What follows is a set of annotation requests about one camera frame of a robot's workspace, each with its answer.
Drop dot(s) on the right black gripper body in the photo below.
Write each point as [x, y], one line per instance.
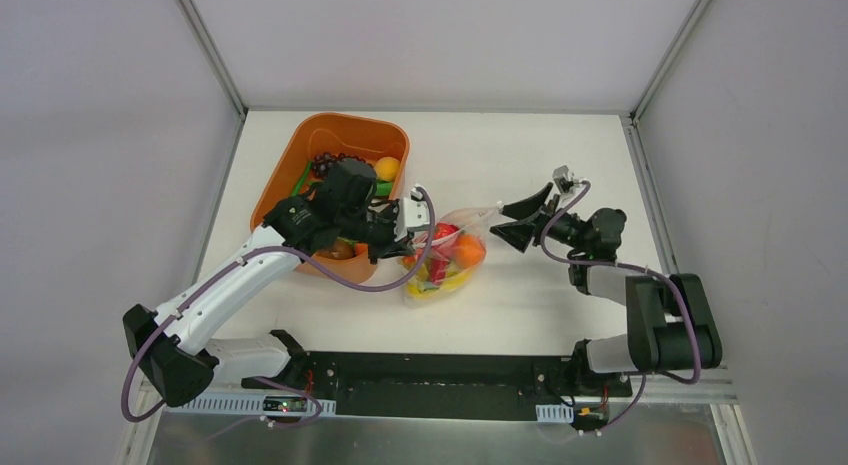
[539, 219]

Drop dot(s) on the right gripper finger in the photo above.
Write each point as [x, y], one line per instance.
[519, 235]
[524, 208]

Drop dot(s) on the orange toy tangerine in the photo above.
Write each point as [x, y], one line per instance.
[468, 251]

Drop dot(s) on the clear zip top bag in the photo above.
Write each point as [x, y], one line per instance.
[472, 220]

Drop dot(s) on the red toy strawberry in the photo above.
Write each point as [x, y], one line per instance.
[445, 234]

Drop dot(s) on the long red toy chili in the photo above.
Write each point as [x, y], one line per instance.
[438, 266]

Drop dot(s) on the yellow banana bunch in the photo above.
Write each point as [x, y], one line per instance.
[422, 287]

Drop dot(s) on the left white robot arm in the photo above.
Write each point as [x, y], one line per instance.
[174, 345]

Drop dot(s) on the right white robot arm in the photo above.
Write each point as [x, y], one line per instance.
[670, 328]

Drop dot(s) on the dark purple toy grapes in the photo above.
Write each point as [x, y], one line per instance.
[323, 163]

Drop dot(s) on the green toy chili pepper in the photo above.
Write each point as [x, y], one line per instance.
[302, 179]

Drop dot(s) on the yellow orange toy fruit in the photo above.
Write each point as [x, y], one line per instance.
[387, 169]

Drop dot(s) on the orange plastic bin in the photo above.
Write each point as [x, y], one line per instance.
[335, 133]

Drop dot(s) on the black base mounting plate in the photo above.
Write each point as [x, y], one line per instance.
[447, 386]

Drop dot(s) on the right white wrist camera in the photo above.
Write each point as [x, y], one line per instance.
[566, 182]

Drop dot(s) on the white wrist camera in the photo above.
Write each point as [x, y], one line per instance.
[413, 213]
[566, 182]

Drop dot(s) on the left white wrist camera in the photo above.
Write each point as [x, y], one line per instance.
[413, 213]

